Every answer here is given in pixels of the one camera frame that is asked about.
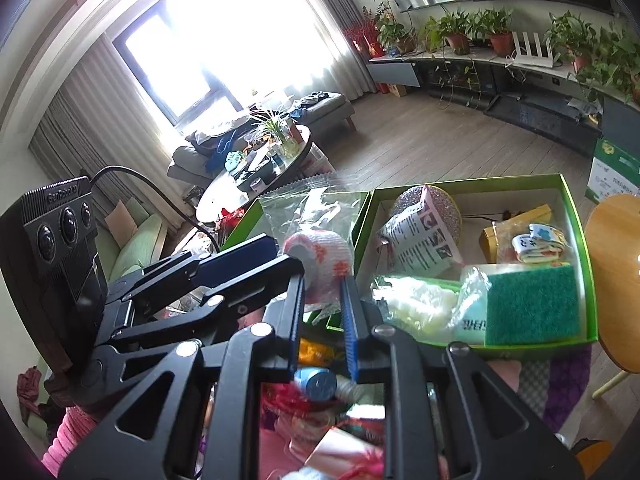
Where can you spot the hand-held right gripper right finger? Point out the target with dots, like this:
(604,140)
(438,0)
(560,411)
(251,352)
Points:
(351,332)

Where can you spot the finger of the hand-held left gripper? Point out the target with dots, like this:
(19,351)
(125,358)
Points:
(235,256)
(250,290)

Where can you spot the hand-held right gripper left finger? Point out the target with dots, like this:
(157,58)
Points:
(299,315)

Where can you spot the clear packet with bandage roll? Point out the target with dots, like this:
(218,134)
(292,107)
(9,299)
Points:
(320,255)

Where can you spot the clear packet of flower-print tapes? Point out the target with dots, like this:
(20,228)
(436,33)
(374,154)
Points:
(537,245)

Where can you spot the green cardboard box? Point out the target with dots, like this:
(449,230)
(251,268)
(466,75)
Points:
(239,227)
(586,280)

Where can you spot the blue capped bottle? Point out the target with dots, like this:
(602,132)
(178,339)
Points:
(316,382)

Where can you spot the round coffee table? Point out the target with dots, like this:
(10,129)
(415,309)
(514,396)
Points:
(225,195)

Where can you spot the white plastic bag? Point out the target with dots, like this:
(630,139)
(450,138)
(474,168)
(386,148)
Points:
(415,305)

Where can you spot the green sofa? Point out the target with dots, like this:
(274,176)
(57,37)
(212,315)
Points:
(135,240)

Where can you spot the clear packet with leaflet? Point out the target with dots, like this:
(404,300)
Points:
(425,240)

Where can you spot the clear packet with mint label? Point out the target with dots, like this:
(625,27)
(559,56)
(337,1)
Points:
(472,312)

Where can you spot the spider plant in glass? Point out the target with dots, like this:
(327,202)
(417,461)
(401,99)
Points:
(277,130)

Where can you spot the beige curtain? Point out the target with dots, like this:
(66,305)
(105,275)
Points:
(90,110)
(345,35)

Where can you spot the silver glitter ball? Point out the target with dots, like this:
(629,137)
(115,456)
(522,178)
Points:
(442,200)

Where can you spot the grey sofa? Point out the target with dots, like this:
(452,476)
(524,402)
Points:
(320,107)

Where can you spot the person's pink clothing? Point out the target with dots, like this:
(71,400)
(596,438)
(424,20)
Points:
(72,432)

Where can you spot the gold gift box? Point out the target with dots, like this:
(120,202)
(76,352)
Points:
(500,241)

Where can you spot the green scouring sponge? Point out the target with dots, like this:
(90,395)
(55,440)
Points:
(532,305)

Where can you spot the red flower vase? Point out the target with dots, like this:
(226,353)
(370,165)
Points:
(367,40)

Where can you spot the orange stool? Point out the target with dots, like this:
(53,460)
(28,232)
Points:
(592,456)

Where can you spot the yellow round table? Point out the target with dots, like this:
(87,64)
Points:
(615,270)

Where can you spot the green potted plant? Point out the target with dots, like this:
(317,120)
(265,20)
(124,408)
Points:
(620,62)
(570,42)
(498,32)
(452,32)
(395,35)

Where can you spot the green and white carton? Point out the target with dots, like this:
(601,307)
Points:
(617,170)

